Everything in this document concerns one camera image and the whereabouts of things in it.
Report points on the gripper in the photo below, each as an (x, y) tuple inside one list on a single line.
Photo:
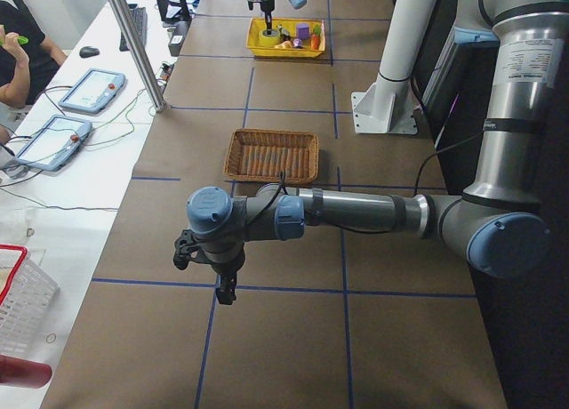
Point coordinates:
[(267, 4), (227, 270)]

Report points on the yellow tape roll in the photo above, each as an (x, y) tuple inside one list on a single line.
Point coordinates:
[(269, 38)]

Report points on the yellow woven basket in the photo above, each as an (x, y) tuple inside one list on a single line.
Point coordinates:
[(257, 24)]

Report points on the brown wicker basket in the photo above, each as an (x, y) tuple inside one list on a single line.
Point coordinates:
[(258, 155)]

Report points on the toy croissant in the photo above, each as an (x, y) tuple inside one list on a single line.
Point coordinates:
[(284, 45)]

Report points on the purple foam cube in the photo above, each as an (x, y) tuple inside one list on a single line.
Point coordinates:
[(302, 30)]

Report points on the orange toy carrot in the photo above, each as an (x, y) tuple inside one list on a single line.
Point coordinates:
[(315, 38)]

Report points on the black keyboard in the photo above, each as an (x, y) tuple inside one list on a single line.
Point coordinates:
[(140, 21)]

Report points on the black computer mouse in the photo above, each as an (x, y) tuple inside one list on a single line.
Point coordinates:
[(88, 52)]

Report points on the far teach pendant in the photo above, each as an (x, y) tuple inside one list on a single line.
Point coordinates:
[(93, 91)]

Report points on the teach pendant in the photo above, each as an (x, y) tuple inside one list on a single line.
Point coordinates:
[(52, 146), (93, 91)]

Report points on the white plastic crate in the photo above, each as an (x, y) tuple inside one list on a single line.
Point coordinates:
[(26, 294)]

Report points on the near teach pendant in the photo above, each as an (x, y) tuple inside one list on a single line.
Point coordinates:
[(52, 146)]

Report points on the person in black shirt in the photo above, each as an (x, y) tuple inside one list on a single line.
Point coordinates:
[(29, 58)]

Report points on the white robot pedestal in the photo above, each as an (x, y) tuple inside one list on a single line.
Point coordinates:
[(387, 105)]

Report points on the aluminium frame post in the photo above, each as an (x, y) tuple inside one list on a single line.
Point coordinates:
[(121, 11)]

